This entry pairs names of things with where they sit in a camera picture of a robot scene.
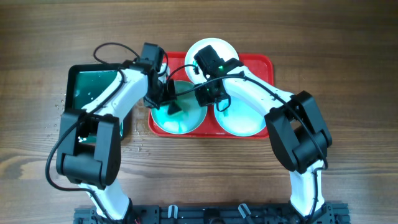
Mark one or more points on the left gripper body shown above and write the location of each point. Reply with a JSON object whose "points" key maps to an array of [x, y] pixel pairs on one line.
{"points": [[163, 92]]}

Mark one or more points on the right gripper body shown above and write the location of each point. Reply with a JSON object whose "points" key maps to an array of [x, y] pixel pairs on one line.
{"points": [[205, 98]]}

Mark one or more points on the green dish sponge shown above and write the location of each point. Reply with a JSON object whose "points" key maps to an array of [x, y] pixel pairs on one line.
{"points": [[174, 109]]}

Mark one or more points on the light blue plate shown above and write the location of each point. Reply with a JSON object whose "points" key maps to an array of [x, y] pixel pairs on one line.
{"points": [[237, 118], [192, 117]]}

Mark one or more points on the white round plate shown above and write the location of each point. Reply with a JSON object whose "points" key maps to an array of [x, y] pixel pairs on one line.
{"points": [[224, 50]]}

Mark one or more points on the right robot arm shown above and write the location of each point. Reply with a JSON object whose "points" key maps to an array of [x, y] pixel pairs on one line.
{"points": [[297, 131]]}

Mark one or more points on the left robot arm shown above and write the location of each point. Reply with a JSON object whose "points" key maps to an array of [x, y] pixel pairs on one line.
{"points": [[88, 150]]}

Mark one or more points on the red plastic tray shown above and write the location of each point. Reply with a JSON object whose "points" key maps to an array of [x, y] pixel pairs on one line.
{"points": [[259, 64]]}

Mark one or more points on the black tray with green water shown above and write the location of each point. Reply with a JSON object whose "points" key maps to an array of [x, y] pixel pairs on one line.
{"points": [[86, 83]]}

